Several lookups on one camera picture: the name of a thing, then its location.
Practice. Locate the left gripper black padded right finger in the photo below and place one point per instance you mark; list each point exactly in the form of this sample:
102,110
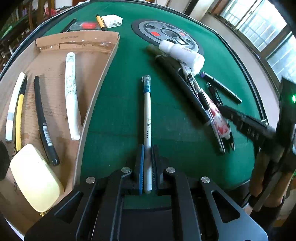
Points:
157,169

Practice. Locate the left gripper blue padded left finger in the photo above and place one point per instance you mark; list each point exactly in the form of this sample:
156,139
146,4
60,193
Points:
139,169

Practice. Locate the rose print cream tube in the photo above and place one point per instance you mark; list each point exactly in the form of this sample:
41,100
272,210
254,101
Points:
221,124

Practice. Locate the white pen with teal cap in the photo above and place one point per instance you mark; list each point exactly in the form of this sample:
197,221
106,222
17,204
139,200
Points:
147,135

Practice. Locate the black tube with label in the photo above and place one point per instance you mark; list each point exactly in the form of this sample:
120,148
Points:
43,127

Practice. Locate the cream rounded plastic case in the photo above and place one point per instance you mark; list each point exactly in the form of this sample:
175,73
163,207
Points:
35,178

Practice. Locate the long white tube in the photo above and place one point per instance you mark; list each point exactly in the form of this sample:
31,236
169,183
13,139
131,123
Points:
71,98

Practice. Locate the yellow black pen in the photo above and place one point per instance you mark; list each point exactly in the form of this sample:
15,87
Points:
19,114

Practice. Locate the white slim pen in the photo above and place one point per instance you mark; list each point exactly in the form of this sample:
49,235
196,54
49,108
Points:
12,107

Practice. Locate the clear barrel black gel pen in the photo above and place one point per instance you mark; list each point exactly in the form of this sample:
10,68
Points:
198,91

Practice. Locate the black clear ballpoint pen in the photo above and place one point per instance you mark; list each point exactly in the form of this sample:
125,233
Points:
229,142

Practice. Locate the thick black marker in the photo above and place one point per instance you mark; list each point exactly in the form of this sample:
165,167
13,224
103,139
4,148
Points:
213,81

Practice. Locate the large white bottle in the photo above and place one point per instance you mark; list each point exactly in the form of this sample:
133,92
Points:
192,59

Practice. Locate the brown cardboard box tray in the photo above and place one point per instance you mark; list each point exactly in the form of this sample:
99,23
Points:
45,57

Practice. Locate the round grey table control panel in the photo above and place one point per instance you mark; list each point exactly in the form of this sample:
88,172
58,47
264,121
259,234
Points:
154,32

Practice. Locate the white small card box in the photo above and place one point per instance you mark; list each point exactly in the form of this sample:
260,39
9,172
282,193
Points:
111,21

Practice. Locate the red clear packet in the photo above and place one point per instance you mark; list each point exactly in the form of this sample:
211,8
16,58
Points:
80,26

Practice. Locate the orange black marker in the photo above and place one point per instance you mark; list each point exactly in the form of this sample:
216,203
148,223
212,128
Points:
100,22

